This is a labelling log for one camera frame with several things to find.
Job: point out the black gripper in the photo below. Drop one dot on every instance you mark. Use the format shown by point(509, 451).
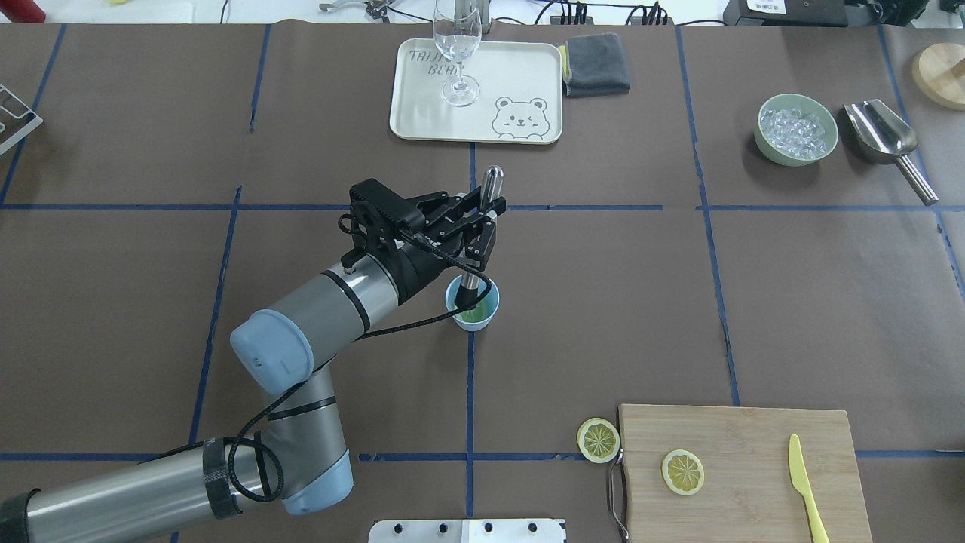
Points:
point(417, 273)

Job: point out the metal stirring stick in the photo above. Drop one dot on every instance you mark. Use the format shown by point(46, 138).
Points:
point(481, 239)

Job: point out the yellow lemon half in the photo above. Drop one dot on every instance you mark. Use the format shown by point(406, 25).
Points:
point(598, 440)

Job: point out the yellow lemon slice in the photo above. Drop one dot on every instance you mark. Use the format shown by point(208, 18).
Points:
point(683, 472)

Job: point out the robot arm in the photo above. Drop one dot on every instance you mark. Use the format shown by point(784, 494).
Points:
point(115, 323)

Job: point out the light blue plastic cup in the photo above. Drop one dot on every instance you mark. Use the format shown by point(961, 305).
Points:
point(492, 300)

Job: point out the clear wine glass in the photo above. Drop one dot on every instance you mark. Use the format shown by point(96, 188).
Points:
point(457, 32)

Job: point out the green bowl of ice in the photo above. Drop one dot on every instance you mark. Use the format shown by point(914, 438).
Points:
point(795, 131)

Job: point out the wooden cutting board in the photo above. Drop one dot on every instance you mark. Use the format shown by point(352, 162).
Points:
point(748, 494)

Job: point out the yellow plastic knife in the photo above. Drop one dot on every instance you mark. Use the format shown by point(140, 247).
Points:
point(801, 483)

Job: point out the metal ice scoop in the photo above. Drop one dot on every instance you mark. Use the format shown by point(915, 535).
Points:
point(883, 137)

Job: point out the wooden mug tree stand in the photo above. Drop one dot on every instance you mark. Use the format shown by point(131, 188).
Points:
point(938, 71)

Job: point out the red bottle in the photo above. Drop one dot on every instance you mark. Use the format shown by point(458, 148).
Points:
point(22, 11)

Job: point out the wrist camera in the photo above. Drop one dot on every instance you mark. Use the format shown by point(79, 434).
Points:
point(378, 217)

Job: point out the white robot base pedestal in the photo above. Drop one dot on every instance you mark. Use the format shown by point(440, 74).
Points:
point(469, 530)

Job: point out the white wire cup rack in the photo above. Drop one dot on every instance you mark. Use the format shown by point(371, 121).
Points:
point(17, 120)

